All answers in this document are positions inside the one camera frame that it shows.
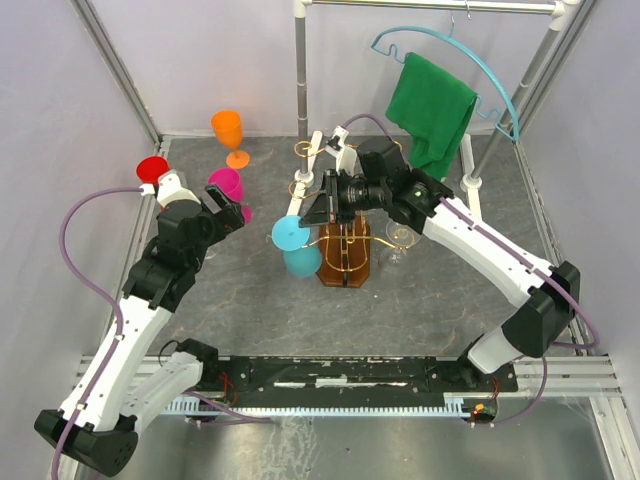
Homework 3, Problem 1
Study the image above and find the orange wine glass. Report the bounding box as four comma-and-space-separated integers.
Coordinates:
210, 110, 250, 170

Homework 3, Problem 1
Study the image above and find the blue wine glass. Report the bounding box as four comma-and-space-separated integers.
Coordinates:
271, 215, 322, 278

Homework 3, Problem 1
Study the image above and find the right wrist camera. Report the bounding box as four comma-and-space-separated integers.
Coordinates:
324, 126, 357, 175

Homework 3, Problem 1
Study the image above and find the light blue cable duct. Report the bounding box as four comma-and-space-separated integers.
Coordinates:
161, 396, 471, 419

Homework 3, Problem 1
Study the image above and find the green cloth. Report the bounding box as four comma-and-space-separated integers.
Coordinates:
385, 52, 478, 180

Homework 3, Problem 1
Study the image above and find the gold wire glass rack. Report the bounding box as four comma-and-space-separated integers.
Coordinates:
309, 137, 424, 288

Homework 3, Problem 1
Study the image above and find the light blue clothes hanger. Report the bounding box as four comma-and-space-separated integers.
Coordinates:
370, 26, 521, 142

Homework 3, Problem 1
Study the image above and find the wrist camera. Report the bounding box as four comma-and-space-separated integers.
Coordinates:
324, 126, 357, 175
140, 169, 201, 210

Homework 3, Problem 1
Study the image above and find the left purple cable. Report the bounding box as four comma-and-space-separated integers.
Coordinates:
49, 185, 275, 480

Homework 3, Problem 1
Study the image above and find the red wine glass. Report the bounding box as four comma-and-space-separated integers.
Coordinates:
136, 155, 170, 185

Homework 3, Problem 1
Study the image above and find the clear wine glass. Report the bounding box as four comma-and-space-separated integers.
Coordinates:
205, 245, 221, 261
378, 220, 421, 269

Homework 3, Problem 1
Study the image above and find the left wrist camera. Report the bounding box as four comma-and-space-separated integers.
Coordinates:
140, 169, 201, 210

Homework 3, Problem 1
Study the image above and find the clear wine glass front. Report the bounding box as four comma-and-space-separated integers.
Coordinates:
378, 220, 421, 269

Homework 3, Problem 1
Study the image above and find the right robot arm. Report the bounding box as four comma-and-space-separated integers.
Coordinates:
299, 137, 580, 391

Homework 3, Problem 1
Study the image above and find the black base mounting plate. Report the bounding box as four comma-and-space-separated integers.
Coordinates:
194, 356, 518, 410

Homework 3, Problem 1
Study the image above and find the pink wine glass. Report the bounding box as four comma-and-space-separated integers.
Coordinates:
208, 167, 252, 224

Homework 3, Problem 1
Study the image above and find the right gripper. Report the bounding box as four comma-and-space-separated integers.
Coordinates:
299, 169, 388, 228

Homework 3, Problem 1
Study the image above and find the silver clothes rail stand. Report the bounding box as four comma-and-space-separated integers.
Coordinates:
286, 1, 580, 216

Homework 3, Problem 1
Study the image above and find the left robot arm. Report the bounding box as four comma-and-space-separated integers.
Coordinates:
34, 174, 245, 478

